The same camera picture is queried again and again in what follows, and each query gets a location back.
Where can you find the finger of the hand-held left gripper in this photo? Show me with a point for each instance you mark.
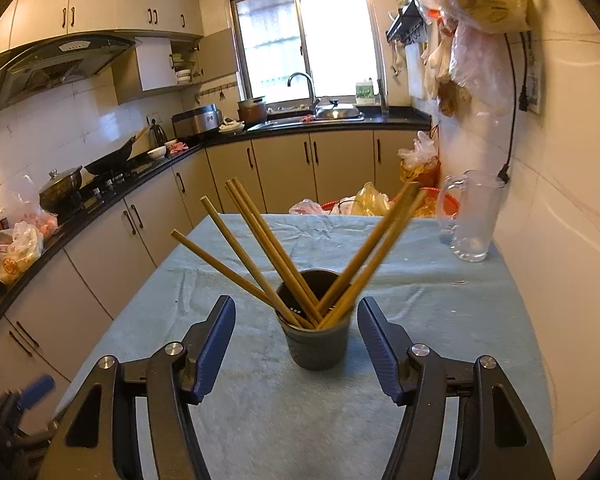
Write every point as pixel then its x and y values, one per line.
pixel 37 391

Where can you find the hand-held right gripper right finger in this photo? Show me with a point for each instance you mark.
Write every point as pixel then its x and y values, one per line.
pixel 380 350

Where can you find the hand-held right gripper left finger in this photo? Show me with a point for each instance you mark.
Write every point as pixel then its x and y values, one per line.
pixel 212 350

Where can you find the dark grey cup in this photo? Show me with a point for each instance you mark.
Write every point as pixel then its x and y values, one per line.
pixel 320 350

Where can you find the plastic bag of food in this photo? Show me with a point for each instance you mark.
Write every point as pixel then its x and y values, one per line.
pixel 12 257

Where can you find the red basket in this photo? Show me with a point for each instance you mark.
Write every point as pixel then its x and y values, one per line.
pixel 442 205

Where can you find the glass pitcher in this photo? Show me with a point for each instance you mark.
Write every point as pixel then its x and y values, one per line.
pixel 477 220

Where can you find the white and pink plastic bag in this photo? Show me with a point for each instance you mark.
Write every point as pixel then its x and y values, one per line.
pixel 35 210

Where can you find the yellow plastic bag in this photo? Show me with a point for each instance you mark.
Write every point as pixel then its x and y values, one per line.
pixel 420 160

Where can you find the beige lower kitchen cabinets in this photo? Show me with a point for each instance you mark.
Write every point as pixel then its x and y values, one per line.
pixel 290 170

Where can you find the beige kitchen cabinets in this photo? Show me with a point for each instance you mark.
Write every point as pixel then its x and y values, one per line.
pixel 290 170
pixel 110 0

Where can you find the gas stove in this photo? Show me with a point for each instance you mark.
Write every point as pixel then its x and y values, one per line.
pixel 110 182

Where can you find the steel pot with lid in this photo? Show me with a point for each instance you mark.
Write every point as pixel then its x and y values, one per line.
pixel 60 192

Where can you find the white bowl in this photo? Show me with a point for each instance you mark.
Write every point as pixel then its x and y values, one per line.
pixel 157 154

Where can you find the black wok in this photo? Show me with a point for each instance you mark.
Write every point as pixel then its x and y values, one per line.
pixel 111 159

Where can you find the dark kettle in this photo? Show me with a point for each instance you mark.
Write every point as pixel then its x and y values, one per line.
pixel 158 133

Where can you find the white plate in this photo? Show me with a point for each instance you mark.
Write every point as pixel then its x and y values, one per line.
pixel 231 127

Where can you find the silver rice cooker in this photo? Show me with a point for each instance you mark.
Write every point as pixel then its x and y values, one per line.
pixel 195 121

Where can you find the black kitchen countertop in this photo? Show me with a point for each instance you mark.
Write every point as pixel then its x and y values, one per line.
pixel 290 127

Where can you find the steel kitchen sink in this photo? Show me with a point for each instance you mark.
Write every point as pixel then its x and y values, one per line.
pixel 285 122

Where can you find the brown clay pot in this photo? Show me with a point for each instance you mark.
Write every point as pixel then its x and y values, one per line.
pixel 252 112

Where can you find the steel pot lid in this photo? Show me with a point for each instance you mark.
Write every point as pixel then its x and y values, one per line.
pixel 336 111

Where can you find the green and white carton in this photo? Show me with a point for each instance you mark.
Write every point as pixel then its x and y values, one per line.
pixel 365 92

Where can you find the brown hanging bag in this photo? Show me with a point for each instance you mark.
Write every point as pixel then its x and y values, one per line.
pixel 454 100

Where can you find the chrome faucet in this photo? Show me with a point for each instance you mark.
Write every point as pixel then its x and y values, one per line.
pixel 311 87

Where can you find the white hanging board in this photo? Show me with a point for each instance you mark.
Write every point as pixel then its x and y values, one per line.
pixel 414 72

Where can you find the open dish shelf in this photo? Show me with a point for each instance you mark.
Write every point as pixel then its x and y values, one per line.
pixel 184 67

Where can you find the white hanging plastic bag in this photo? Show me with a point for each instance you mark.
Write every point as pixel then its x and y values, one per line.
pixel 480 70

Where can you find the kitchen window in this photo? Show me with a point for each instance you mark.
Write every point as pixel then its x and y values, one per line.
pixel 325 35

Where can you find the glass range hood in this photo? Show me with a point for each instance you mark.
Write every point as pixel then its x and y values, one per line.
pixel 55 62

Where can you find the beige upper kitchen cabinets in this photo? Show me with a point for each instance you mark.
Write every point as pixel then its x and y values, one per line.
pixel 110 0

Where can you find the wall hook rail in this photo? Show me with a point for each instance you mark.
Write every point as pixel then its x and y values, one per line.
pixel 217 92

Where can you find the wall socket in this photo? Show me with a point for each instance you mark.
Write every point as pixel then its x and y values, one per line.
pixel 534 95

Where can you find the black wall shelf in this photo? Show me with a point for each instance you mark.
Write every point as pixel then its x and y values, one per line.
pixel 405 22

